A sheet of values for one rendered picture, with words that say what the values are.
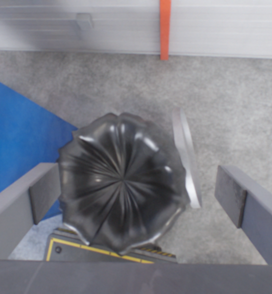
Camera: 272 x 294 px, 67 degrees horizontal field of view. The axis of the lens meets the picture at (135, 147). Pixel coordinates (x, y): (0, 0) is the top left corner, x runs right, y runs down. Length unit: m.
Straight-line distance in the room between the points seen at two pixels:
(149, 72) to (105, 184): 0.96
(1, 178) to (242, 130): 1.37
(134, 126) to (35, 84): 1.21
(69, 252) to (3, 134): 0.69
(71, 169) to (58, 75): 1.07
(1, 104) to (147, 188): 0.64
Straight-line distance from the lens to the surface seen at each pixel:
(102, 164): 0.90
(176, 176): 0.75
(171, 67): 1.62
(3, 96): 0.91
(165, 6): 1.25
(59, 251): 1.27
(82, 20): 1.43
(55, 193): 0.17
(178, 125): 0.94
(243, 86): 1.64
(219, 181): 0.16
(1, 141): 0.91
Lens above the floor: 1.41
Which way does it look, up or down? 79 degrees down
